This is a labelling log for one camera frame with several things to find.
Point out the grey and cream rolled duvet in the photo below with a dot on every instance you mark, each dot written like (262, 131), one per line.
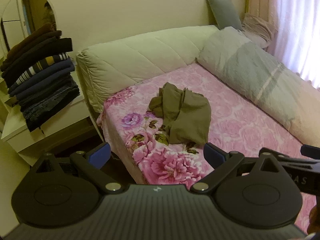
(245, 67)

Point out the white sheer curtain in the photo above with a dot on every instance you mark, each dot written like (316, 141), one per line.
(297, 25)

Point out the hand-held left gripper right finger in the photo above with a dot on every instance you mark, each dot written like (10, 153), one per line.
(212, 155)

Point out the olive green pants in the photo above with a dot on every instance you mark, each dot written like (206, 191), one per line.
(190, 110)

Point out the pink floral blanket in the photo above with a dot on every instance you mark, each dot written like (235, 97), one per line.
(237, 120)

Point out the person's right hand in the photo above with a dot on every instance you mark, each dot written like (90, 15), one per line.
(314, 217)

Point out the pale pink pillow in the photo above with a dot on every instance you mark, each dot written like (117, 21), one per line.
(257, 27)

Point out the oval wall mirror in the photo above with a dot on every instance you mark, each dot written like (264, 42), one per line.
(25, 12)

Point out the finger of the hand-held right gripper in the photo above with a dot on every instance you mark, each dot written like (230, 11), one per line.
(311, 151)

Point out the white dressing table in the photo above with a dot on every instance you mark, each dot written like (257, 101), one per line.
(17, 135)

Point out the grey pillow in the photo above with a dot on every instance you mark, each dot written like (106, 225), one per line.
(223, 12)

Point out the stack of dark folded clothes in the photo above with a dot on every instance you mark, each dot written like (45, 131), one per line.
(42, 80)

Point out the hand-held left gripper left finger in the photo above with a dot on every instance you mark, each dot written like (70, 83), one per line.
(100, 155)

